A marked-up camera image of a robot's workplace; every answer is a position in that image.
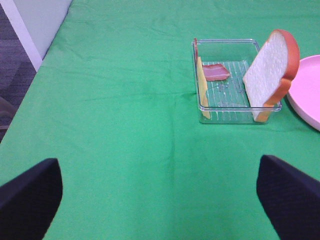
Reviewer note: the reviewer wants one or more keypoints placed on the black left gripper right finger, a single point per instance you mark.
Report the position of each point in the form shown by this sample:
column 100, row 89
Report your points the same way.
column 290, row 198

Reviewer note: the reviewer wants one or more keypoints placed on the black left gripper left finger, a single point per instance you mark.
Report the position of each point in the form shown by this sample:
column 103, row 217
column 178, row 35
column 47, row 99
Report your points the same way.
column 29, row 202

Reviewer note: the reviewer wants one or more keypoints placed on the streaky bacon strip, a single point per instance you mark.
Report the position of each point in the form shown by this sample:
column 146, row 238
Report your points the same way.
column 209, row 72

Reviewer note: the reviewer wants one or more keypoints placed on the pink round plate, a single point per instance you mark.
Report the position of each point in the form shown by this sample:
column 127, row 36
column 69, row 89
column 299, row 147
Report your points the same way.
column 304, row 93

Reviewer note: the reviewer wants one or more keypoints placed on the upright toast bread slice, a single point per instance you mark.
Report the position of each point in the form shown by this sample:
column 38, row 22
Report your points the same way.
column 269, row 77

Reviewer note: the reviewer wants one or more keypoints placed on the green tablecloth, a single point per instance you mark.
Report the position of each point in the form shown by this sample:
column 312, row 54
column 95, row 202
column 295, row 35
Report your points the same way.
column 115, row 102

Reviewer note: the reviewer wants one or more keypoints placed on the yellow cheese slice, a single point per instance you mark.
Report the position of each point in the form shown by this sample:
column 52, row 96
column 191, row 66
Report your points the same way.
column 202, row 83

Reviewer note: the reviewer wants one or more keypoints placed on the clear left plastic container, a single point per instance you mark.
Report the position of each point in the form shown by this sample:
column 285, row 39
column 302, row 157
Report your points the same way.
column 227, row 99

